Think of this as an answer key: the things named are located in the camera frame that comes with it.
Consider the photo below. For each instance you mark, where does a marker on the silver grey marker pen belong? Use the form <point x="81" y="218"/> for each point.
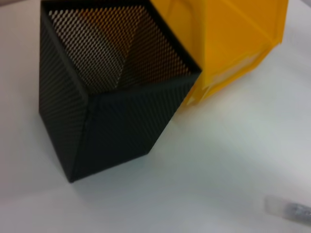
<point x="291" y="208"/>

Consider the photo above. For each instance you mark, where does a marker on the black mesh pen holder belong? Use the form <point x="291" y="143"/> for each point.
<point x="114" y="126"/>

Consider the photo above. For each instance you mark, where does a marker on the yellow plastic bin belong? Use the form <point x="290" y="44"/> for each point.
<point x="230" y="36"/>

